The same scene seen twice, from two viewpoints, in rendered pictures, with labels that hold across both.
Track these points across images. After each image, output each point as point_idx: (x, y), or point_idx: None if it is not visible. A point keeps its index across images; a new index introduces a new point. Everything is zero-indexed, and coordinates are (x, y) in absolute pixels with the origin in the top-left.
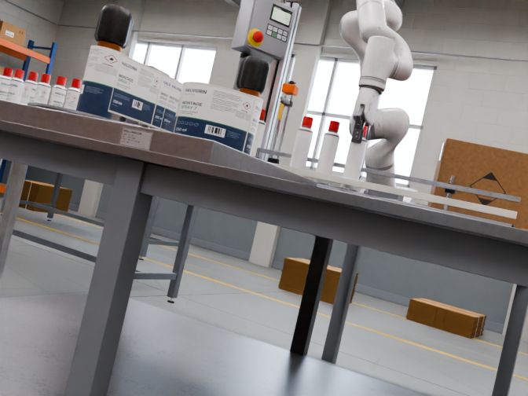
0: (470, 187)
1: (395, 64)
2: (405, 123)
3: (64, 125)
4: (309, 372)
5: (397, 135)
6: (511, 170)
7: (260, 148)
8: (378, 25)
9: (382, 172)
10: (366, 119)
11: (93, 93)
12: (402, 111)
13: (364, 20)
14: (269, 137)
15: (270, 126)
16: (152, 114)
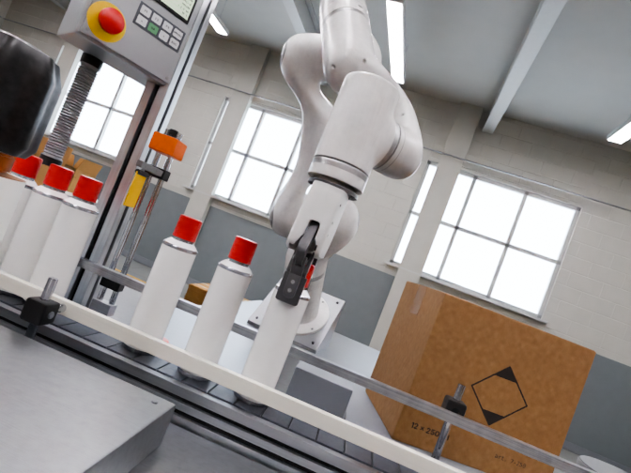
0: (471, 389)
1: (394, 144)
2: (354, 225)
3: None
4: None
5: (340, 240)
6: (541, 367)
7: (82, 258)
8: (363, 54)
9: (330, 365)
10: (317, 256)
11: None
12: (352, 205)
13: (337, 40)
14: (119, 226)
15: (124, 208)
16: None
